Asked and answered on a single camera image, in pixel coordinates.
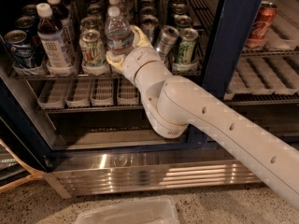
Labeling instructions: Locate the front green white soda can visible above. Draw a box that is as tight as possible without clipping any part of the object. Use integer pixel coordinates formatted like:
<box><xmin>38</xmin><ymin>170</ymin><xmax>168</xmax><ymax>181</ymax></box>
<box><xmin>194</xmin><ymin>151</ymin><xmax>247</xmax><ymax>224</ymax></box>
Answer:
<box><xmin>79</xmin><ymin>29</ymin><xmax>106</xmax><ymax>67</ymax></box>

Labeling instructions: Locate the top wire shelf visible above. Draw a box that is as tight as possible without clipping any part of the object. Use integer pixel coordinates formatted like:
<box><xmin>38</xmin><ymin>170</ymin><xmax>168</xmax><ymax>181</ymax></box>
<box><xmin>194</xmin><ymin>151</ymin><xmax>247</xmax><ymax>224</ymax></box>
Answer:
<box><xmin>12</xmin><ymin>0</ymin><xmax>216</xmax><ymax>80</ymax></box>

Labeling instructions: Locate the front dark tea bottle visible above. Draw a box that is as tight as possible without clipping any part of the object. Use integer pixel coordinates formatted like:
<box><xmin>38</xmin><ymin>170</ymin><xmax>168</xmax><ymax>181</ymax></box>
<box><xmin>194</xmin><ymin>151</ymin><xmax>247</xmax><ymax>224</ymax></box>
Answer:
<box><xmin>36</xmin><ymin>3</ymin><xmax>72</xmax><ymax>68</ymax></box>

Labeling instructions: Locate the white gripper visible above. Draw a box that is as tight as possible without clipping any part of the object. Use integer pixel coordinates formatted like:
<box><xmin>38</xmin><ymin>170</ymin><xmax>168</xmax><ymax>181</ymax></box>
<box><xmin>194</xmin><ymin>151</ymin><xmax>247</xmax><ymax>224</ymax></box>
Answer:
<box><xmin>106</xmin><ymin>25</ymin><xmax>161</xmax><ymax>83</ymax></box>

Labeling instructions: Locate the clear plastic bin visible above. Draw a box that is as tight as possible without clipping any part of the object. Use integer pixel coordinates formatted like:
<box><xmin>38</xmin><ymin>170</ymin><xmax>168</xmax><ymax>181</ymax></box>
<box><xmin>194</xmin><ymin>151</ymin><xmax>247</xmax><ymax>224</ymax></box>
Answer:
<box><xmin>75</xmin><ymin>195</ymin><xmax>180</xmax><ymax>224</ymax></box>

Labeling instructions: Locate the dark tea bottle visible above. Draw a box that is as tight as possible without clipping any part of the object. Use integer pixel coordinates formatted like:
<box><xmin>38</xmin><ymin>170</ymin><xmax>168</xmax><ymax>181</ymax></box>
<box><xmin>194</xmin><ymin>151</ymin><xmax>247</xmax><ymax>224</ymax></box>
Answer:
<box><xmin>47</xmin><ymin>0</ymin><xmax>76</xmax><ymax>56</ymax></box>
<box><xmin>36</xmin><ymin>3</ymin><xmax>72</xmax><ymax>68</ymax></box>

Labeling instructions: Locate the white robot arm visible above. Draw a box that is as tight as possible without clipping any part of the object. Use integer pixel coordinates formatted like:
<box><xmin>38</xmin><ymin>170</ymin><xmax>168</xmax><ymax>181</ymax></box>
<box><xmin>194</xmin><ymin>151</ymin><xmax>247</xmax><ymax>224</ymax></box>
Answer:
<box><xmin>106</xmin><ymin>25</ymin><xmax>299</xmax><ymax>210</ymax></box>

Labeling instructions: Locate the front green lime can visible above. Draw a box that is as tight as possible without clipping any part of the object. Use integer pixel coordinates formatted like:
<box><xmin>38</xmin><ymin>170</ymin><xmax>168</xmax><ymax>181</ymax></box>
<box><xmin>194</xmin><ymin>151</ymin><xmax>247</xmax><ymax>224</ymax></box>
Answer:
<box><xmin>174</xmin><ymin>28</ymin><xmax>198</xmax><ymax>64</ymax></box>

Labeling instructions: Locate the blue fridge door frame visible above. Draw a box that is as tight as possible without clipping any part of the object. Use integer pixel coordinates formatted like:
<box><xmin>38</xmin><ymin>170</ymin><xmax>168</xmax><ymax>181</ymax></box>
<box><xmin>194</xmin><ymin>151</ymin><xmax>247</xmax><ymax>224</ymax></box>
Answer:
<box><xmin>186</xmin><ymin>0</ymin><xmax>269</xmax><ymax>146</ymax></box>

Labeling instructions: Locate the tilted silver can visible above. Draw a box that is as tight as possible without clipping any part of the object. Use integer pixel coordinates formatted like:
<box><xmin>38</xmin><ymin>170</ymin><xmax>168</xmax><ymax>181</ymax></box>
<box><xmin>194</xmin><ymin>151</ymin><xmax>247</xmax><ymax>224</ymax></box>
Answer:
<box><xmin>154</xmin><ymin>25</ymin><xmax>179</xmax><ymax>58</ymax></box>

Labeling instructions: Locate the red cola can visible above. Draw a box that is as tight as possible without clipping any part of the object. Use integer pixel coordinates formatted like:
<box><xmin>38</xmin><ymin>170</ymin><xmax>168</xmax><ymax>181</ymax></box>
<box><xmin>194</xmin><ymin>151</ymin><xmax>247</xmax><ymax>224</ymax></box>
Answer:
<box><xmin>246</xmin><ymin>1</ymin><xmax>277</xmax><ymax>49</ymax></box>

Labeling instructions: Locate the wire shelf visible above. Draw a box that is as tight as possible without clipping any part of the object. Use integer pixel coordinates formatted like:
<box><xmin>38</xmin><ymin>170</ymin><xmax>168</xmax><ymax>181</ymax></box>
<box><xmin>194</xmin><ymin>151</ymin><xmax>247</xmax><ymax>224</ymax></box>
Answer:
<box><xmin>12</xmin><ymin>0</ymin><xmax>216</xmax><ymax>80</ymax></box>
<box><xmin>37</xmin><ymin>77</ymin><xmax>298</xmax><ymax>113</ymax></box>

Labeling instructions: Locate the lower wire shelf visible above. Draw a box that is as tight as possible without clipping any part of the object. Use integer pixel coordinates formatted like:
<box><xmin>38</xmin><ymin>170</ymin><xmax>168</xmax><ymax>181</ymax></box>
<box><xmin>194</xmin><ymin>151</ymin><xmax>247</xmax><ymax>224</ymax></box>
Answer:
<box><xmin>37</xmin><ymin>77</ymin><xmax>298</xmax><ymax>113</ymax></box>

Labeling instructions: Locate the front blue soda can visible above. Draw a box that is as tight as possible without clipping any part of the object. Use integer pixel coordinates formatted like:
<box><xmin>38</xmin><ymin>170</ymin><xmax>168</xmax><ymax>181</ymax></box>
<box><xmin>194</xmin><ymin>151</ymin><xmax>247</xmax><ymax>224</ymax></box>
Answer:
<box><xmin>4</xmin><ymin>30</ymin><xmax>36</xmax><ymax>69</ymax></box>

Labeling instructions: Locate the wooden frame at left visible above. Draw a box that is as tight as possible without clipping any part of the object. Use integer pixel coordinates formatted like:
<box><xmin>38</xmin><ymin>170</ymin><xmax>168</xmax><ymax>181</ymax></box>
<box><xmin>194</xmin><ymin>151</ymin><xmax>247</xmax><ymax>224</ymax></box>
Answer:
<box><xmin>0</xmin><ymin>139</ymin><xmax>45</xmax><ymax>193</ymax></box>

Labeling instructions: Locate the steel fridge base grille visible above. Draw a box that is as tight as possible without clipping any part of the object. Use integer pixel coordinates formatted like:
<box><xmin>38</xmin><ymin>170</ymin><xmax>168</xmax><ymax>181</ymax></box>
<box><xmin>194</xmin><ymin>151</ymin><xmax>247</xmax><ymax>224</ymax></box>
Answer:
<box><xmin>44</xmin><ymin>147</ymin><xmax>259</xmax><ymax>198</ymax></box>

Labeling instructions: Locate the blue soda can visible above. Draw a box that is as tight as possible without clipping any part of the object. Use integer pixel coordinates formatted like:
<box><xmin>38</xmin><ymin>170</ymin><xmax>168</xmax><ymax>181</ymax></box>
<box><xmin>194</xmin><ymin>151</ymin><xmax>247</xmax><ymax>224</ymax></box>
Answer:
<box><xmin>4</xmin><ymin>30</ymin><xmax>36</xmax><ymax>69</ymax></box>
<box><xmin>15</xmin><ymin>16</ymin><xmax>45</xmax><ymax>66</ymax></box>

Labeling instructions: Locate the upright silver can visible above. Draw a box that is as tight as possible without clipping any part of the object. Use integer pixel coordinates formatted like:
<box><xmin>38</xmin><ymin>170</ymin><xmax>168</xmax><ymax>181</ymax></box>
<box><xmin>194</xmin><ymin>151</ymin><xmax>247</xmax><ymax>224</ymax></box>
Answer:
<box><xmin>140</xmin><ymin>15</ymin><xmax>159</xmax><ymax>44</ymax></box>

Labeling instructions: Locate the green lime can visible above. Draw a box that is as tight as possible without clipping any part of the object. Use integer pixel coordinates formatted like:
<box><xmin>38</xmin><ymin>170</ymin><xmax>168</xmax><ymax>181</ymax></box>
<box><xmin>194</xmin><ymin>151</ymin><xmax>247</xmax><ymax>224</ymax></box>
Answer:
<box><xmin>174</xmin><ymin>15</ymin><xmax>192</xmax><ymax>32</ymax></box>
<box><xmin>174</xmin><ymin>28</ymin><xmax>198</xmax><ymax>64</ymax></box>

